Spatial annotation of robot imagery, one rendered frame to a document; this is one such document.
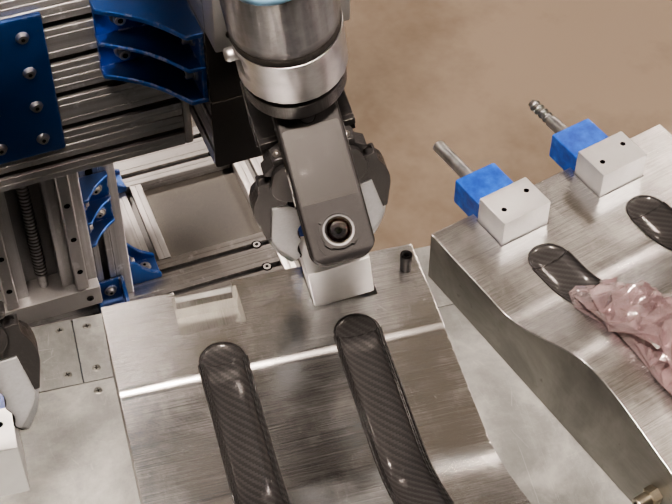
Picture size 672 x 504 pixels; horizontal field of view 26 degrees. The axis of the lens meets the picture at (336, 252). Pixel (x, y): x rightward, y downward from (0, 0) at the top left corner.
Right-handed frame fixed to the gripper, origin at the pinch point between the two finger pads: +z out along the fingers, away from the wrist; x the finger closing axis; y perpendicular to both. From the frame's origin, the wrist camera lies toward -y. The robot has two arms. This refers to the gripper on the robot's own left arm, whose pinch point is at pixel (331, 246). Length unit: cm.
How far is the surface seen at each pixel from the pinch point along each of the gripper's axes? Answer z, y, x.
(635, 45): 121, 100, -75
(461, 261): 10.4, 1.4, -10.9
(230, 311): 6.6, 0.9, 9.1
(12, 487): -3.4, -13.8, 26.9
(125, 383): 1.6, -5.6, 18.1
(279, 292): 4.3, -0.1, 4.8
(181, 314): 5.6, 1.4, 12.9
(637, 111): 118, 84, -69
